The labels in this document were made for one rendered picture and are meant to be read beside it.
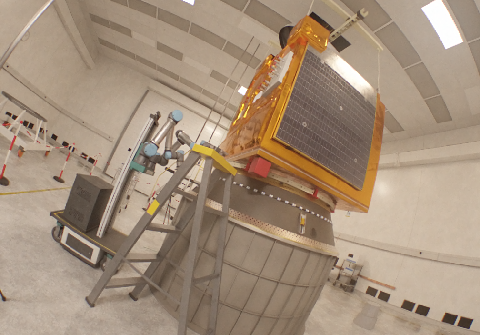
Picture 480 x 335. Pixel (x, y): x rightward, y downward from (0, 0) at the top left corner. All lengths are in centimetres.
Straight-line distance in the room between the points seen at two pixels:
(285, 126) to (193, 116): 873
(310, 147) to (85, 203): 231
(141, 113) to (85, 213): 851
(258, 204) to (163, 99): 917
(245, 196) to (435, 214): 550
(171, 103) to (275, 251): 948
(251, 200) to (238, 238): 38
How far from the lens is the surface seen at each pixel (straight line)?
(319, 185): 212
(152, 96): 1067
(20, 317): 167
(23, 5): 809
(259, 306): 203
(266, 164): 180
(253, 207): 191
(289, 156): 191
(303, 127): 200
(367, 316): 410
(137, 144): 224
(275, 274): 192
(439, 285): 617
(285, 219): 192
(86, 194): 230
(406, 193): 698
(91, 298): 189
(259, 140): 182
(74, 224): 242
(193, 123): 1030
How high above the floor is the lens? 126
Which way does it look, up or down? 14 degrees up
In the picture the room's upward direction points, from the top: 23 degrees clockwise
